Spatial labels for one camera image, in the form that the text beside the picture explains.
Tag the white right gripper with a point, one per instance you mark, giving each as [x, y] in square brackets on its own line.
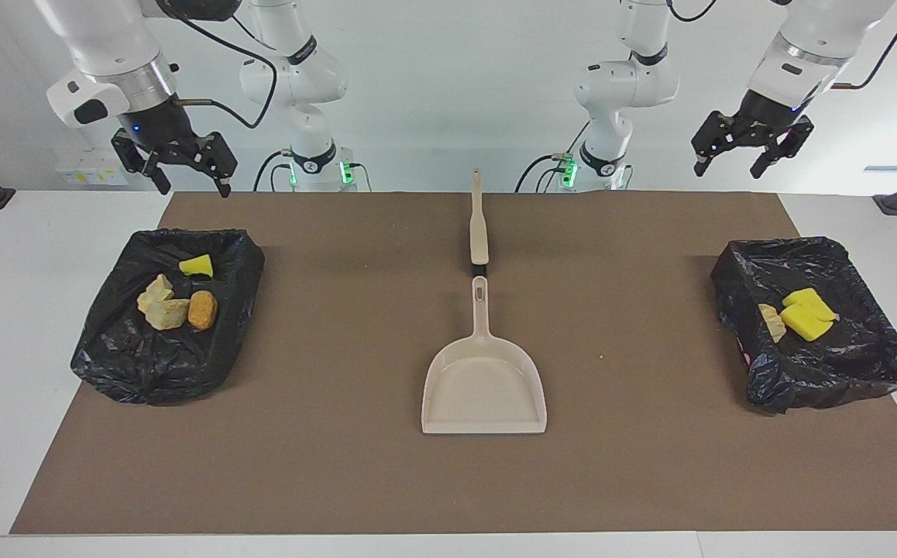
[158, 124]

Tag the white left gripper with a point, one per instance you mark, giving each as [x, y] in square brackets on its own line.
[766, 108]

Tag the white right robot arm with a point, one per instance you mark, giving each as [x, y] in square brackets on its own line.
[108, 31]

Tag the orange-brown sponge chunk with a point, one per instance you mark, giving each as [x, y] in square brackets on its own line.
[203, 310]

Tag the green and yellow sponge piece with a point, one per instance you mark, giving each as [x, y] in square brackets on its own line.
[197, 266]
[805, 324]

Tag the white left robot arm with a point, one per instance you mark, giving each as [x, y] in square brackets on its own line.
[627, 85]

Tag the beige hand brush black bristles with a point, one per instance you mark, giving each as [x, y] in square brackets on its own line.
[479, 232]

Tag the large brown table mat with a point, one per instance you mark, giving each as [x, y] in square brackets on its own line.
[301, 465]

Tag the beige plastic dustpan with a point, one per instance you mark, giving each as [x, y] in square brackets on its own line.
[483, 387]

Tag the pale yellow foam chunk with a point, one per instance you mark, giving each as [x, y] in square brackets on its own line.
[154, 288]
[170, 315]

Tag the black plastic trash bag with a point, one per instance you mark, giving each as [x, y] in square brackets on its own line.
[123, 356]
[843, 364]

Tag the small rounded yellow foam chunk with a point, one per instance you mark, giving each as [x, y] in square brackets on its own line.
[772, 322]

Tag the notched green yellow sponge piece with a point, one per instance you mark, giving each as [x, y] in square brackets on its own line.
[805, 297]

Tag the white wall box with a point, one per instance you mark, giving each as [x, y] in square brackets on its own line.
[77, 174]

